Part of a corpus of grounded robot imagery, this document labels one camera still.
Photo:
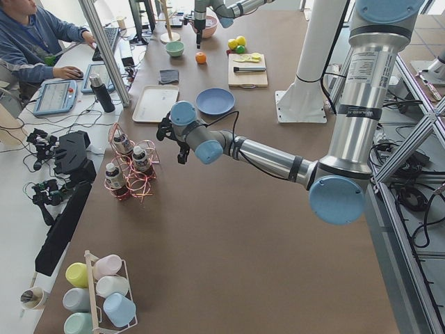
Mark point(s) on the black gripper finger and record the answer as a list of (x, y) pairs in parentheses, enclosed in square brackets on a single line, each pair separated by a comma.
[(182, 156), (198, 39)]

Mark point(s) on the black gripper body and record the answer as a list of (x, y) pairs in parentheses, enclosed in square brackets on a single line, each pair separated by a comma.
[(199, 25), (183, 150)]

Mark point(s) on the orange mandarin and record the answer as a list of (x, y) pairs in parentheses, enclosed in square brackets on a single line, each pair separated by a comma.
[(200, 58)]

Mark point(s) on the blue plate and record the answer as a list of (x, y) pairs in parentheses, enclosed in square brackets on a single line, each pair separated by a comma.
[(215, 101)]

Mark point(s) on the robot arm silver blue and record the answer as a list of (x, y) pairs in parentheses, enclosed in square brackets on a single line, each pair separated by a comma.
[(337, 182)]

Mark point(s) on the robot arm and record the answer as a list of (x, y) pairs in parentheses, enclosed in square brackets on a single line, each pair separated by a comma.
[(225, 14)]

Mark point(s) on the clear ice cubes pile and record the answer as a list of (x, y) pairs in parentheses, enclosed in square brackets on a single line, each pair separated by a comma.
[(210, 22)]

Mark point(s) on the pink bowl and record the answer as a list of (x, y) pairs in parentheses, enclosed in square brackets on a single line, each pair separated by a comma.
[(208, 32)]

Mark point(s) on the mint green bowl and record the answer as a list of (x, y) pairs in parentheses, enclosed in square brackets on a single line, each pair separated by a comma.
[(174, 49)]

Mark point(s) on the cream rectangular tray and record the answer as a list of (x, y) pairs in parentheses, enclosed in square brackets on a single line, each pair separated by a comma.
[(154, 103)]

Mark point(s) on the yellow lemon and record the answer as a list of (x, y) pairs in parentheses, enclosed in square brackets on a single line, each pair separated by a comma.
[(232, 44), (240, 40)]

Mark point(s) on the dark drink bottle middle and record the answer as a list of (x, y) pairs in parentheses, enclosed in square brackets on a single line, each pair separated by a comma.
[(141, 161)]

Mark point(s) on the dark drink bottle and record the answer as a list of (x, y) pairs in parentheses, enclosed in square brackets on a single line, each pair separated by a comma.
[(123, 145), (141, 161), (115, 182)]

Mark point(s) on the green lime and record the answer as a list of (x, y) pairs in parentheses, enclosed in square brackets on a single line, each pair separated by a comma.
[(240, 49)]

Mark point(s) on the dark drink bottle back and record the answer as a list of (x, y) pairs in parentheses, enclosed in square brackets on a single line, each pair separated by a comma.
[(123, 145)]

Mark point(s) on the grey folded cloth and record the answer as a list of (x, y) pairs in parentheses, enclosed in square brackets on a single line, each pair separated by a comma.
[(170, 76)]

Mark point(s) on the yellow plastic knife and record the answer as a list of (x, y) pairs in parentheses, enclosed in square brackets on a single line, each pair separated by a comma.
[(252, 61)]

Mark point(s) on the wooden cutting board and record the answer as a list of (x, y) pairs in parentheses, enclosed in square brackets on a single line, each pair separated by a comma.
[(246, 80)]

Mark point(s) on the dark drink bottle front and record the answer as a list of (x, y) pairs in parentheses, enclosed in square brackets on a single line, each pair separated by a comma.
[(115, 182)]

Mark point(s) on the black thermos bottle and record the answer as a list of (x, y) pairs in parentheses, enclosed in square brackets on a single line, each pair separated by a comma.
[(101, 92)]

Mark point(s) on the small paper cup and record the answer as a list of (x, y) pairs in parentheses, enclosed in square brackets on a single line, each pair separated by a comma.
[(121, 22)]

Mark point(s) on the blue teach pendant far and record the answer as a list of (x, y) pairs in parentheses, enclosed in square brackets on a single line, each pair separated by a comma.
[(99, 69)]

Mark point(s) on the blue teach pendant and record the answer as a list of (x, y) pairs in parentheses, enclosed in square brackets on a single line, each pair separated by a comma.
[(56, 97), (99, 69)]

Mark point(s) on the blue teach pendant near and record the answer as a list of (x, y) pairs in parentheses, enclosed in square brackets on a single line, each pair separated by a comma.
[(56, 97)]

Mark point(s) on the black handheld gripper device upper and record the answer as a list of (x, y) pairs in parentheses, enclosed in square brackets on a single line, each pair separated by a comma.
[(44, 144)]

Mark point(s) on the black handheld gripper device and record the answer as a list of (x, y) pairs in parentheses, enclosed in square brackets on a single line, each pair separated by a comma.
[(48, 192), (44, 144)]

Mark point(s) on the pink cup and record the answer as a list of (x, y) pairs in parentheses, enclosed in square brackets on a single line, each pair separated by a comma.
[(107, 266)]

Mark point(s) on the black handheld gripper device lower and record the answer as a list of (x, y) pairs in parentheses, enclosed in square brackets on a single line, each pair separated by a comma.
[(48, 192)]

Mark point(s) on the white cup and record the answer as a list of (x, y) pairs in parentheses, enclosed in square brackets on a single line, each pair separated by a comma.
[(108, 285)]

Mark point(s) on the yellow cup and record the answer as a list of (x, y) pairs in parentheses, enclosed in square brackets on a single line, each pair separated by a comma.
[(77, 275)]

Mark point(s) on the seated person blue hoodie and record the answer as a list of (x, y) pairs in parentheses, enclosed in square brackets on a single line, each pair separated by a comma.
[(30, 37)]

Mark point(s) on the copper wire bottle rack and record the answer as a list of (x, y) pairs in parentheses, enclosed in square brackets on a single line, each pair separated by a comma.
[(138, 183)]

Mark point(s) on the aluminium frame post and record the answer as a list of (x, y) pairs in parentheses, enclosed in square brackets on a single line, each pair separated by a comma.
[(95, 25)]

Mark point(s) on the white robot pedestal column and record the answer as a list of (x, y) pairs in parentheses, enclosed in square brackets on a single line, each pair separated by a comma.
[(303, 101)]

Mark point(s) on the white wire cup rack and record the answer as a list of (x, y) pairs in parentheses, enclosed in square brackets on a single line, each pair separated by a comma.
[(100, 321)]

